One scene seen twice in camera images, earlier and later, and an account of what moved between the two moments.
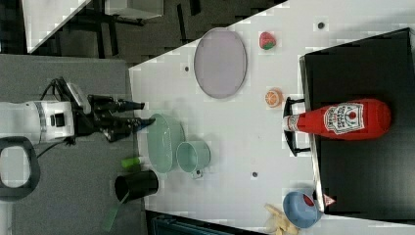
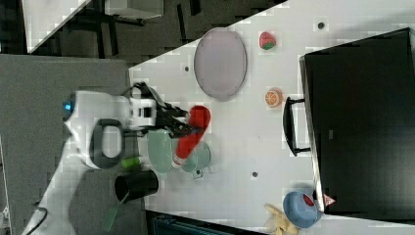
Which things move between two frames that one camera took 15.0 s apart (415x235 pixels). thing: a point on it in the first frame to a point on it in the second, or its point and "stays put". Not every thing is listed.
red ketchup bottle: [359, 119] to [200, 117]
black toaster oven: [370, 178] stays put
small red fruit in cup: [307, 200] stays put
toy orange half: [273, 98] stays put
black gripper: [101, 116] to [166, 115]
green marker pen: [131, 162] stays put
